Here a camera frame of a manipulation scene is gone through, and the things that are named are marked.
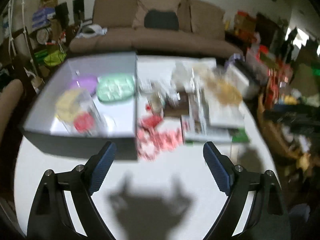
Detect red round item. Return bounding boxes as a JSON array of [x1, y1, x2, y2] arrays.
[[73, 112, 95, 133]]

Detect yellow snack packet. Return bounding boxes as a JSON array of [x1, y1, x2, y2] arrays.
[[55, 88, 85, 122]]

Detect green plastic bowl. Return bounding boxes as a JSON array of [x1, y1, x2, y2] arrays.
[[95, 73, 136, 103]]

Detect purple plastic bowl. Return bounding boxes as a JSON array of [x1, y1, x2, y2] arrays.
[[68, 75, 98, 96]]

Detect green board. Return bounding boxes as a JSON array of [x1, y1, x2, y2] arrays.
[[229, 128, 250, 143]]

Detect pink cookie cutters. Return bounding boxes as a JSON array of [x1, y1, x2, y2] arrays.
[[136, 115, 183, 161]]

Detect wicker basket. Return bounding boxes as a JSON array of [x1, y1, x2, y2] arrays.
[[257, 93, 315, 171]]

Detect brown sofa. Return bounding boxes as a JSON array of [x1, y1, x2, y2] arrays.
[[69, 0, 242, 59]]

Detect dark cushion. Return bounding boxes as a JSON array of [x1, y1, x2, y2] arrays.
[[144, 9, 179, 31]]

